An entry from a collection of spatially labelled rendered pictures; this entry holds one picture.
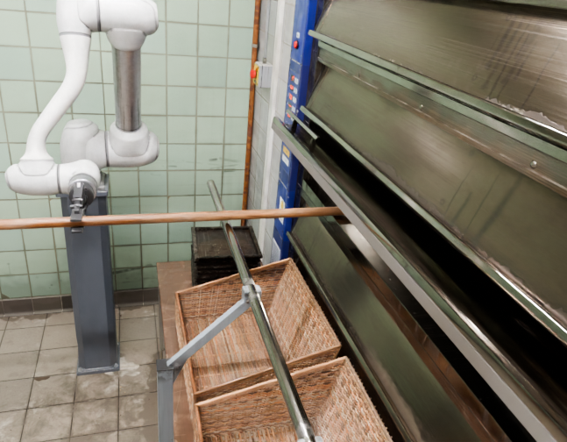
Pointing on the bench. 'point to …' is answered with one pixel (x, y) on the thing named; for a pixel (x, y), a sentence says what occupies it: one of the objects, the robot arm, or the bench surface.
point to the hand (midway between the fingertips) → (77, 220)
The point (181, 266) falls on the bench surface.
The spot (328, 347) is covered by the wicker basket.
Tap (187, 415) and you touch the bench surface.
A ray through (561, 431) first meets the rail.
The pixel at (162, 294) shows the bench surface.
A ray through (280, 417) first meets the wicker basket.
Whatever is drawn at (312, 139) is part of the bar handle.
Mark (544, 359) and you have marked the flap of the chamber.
